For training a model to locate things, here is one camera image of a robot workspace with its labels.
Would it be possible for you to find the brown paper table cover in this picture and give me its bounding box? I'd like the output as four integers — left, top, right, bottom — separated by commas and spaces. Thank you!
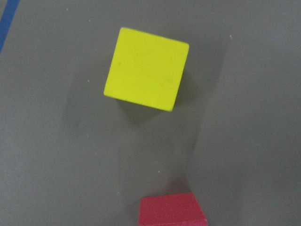
0, 0, 301, 226

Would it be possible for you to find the red block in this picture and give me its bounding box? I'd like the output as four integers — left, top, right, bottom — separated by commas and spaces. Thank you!
138, 193, 208, 226

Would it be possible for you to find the yellow block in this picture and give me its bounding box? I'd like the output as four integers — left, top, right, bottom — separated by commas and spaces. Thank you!
103, 27, 189, 112

